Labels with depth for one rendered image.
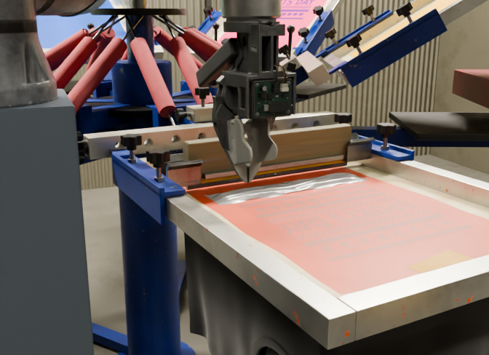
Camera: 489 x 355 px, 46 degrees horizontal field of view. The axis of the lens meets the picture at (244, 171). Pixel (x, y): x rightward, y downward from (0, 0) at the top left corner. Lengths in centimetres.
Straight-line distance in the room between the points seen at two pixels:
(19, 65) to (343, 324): 48
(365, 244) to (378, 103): 444
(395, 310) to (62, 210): 42
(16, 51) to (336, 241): 55
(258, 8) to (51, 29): 213
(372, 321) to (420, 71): 494
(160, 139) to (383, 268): 70
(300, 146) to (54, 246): 67
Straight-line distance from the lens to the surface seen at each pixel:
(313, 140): 130
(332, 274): 83
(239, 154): 76
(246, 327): 102
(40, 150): 74
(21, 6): 77
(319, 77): 170
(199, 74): 83
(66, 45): 198
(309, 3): 280
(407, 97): 553
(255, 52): 71
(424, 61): 559
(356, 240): 96
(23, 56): 76
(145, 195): 112
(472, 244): 99
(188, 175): 115
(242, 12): 72
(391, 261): 89
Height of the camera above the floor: 131
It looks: 15 degrees down
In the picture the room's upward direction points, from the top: straight up
